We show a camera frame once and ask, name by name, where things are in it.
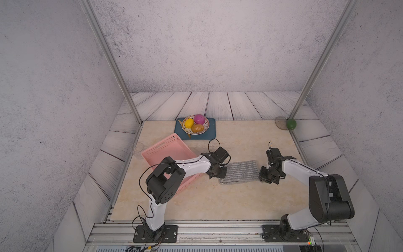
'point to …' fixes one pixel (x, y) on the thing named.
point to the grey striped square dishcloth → (241, 172)
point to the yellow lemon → (189, 123)
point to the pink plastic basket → (174, 147)
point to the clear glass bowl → (281, 122)
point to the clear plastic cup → (137, 152)
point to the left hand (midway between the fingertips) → (225, 176)
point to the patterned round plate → (189, 130)
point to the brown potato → (197, 127)
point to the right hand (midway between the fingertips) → (262, 178)
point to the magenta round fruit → (199, 119)
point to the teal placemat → (210, 134)
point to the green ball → (291, 124)
